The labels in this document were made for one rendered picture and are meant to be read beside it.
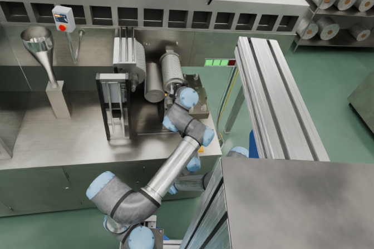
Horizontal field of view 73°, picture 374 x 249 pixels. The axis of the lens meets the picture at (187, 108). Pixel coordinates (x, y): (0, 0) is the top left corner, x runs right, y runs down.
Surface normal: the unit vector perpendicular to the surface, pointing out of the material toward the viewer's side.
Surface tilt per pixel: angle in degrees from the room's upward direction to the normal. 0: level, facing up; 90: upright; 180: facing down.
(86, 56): 90
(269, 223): 0
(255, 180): 0
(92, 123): 0
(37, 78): 90
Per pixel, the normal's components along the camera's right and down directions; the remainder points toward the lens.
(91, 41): 0.15, 0.76
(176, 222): 0.13, -0.65
